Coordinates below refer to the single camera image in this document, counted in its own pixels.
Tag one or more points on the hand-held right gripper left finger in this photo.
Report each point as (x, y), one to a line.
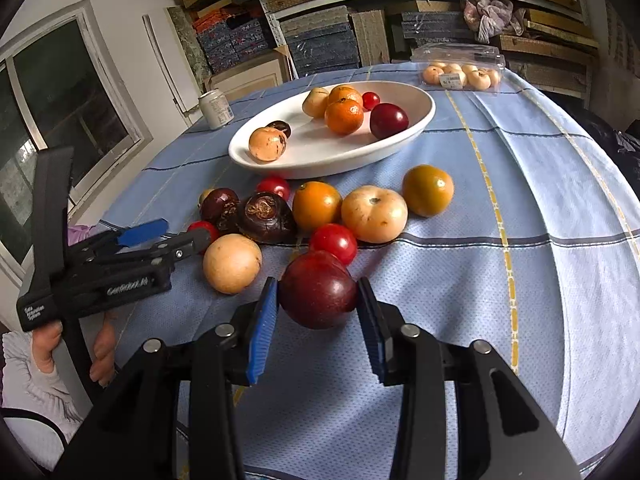
(262, 340)

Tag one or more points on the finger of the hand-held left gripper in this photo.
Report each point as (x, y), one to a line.
(170, 252)
(142, 232)

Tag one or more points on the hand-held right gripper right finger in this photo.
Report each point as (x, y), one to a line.
(372, 340)

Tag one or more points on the plain yellow round fruit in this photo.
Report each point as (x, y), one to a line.
(231, 264)

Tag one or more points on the small yellow fruit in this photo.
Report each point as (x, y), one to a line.
(204, 196)

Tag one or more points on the pale peach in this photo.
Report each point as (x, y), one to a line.
(374, 213)

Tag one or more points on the orange tomato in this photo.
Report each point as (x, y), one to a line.
(316, 205)

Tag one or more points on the speckled yellow pepino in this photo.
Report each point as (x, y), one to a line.
(267, 144)
(314, 102)

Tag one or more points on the green-orange tomato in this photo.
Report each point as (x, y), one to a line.
(428, 190)

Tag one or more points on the white oval plate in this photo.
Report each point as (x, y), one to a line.
(320, 155)

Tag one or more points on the orange mandarin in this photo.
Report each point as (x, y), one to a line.
(345, 93)
(344, 117)

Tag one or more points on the person's left forearm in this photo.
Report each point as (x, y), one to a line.
(30, 395)

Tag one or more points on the person's left hand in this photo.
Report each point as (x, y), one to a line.
(102, 355)

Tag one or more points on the purple cloth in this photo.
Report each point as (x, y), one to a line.
(80, 235)

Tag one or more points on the silver drink can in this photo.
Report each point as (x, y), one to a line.
(215, 110)

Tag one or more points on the sliding window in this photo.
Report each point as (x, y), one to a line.
(75, 100)

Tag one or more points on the blue checked tablecloth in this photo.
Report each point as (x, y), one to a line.
(525, 285)

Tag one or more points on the white leaning strip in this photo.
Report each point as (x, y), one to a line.
(162, 65)

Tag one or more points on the green marbled panel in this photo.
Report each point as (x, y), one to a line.
(185, 40)

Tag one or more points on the stack of blue patterned boxes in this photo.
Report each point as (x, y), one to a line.
(320, 42)
(230, 45)
(435, 27)

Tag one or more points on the white metal shelf rack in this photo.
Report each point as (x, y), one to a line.
(270, 20)

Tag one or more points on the group of small pale peaches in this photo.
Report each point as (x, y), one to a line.
(432, 75)

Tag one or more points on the upright tan woven box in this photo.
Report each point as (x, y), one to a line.
(370, 37)

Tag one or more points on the clear plastic clamshell box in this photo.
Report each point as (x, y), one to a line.
(450, 55)

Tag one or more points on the black jacket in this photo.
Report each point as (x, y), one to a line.
(620, 145)

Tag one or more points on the pink cloth bundle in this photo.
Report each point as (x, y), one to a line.
(492, 17)

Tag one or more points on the stack of flat wooden boxes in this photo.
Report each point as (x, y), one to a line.
(545, 25)

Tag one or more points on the wooden picture frame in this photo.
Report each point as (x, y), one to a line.
(250, 77)

